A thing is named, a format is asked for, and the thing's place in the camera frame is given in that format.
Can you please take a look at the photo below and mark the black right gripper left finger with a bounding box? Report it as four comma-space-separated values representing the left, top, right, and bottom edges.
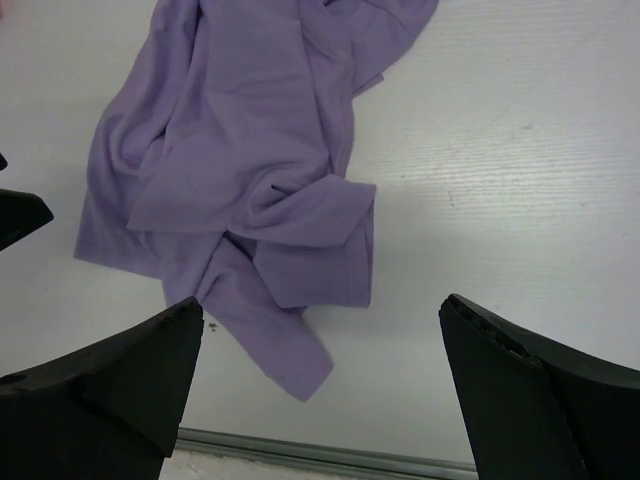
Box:
1, 298, 204, 479

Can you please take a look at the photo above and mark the purple t-shirt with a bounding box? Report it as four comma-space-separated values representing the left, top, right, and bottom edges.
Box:
74, 1, 437, 401

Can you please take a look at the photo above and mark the aluminium front table rail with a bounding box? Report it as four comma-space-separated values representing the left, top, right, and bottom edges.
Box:
176, 428, 478, 479

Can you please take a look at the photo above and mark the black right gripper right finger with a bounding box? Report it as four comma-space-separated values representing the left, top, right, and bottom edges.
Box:
439, 294, 639, 480

